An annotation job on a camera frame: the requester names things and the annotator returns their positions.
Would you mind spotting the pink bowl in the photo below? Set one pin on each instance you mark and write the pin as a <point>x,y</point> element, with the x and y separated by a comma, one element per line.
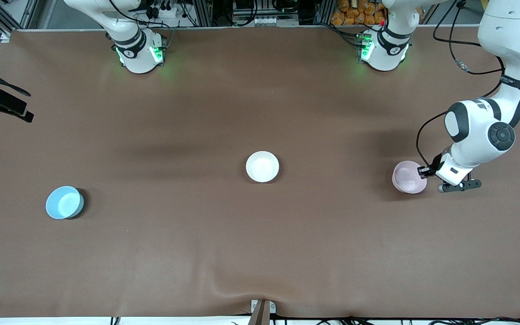
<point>408,177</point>

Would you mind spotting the blue bowl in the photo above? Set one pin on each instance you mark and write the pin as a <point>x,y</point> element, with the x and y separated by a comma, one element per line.
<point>63,203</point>

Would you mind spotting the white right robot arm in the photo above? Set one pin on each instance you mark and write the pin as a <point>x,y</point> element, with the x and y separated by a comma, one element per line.
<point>136,54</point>

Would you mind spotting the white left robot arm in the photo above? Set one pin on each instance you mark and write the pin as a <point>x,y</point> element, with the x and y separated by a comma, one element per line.
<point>508,40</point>

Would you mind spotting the white bowl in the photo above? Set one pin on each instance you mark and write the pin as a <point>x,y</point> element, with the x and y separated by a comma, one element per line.
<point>262,166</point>

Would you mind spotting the orange snack bag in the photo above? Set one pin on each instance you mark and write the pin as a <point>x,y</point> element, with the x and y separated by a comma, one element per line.
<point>355,13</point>

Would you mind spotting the brown table cover mat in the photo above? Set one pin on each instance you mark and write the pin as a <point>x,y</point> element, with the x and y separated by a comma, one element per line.
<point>260,248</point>

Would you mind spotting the white power strip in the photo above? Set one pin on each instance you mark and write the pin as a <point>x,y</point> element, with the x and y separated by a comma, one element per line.
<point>163,11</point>

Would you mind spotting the metal table clamp bracket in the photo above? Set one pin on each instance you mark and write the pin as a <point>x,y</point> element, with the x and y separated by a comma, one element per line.
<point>262,311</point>

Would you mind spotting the black camera on mount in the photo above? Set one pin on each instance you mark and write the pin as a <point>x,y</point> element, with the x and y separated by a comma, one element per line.
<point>7,106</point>

